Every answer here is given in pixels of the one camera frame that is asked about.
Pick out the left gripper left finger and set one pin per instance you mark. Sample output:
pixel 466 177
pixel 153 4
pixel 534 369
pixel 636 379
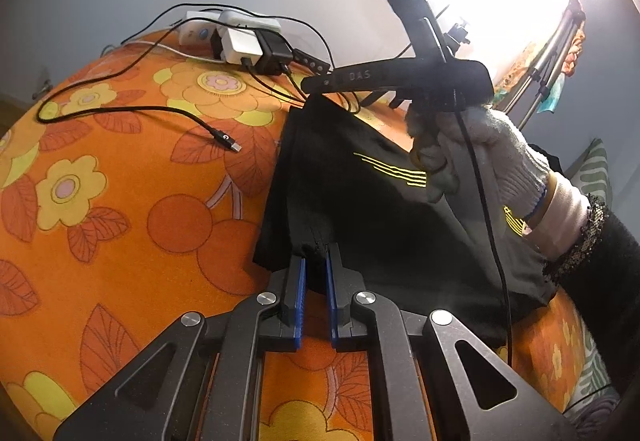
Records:
pixel 201 378

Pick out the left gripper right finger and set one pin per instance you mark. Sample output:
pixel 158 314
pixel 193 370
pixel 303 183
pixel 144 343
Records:
pixel 430 377

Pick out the black shorts with yellow stripes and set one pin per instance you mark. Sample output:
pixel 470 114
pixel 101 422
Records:
pixel 339 182

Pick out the right forearm dark sleeve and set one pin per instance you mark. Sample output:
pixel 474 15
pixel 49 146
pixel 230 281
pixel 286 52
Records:
pixel 595 260

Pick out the right hand white glove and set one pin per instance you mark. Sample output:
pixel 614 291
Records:
pixel 444 143

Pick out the small black tripod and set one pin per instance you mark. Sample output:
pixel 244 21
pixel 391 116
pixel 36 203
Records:
pixel 454 28

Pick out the hanging colourful cloth garland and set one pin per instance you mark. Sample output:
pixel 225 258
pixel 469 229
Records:
pixel 564 67

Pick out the green white striped pillow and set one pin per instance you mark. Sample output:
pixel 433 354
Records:
pixel 591 174

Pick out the white power strip with adapters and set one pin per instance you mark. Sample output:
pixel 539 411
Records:
pixel 238 39

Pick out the orange floral bedsheet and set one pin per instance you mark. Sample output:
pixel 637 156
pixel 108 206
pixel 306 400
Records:
pixel 137 197

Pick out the black inline cable switch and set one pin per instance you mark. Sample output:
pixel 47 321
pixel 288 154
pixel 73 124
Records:
pixel 315 65

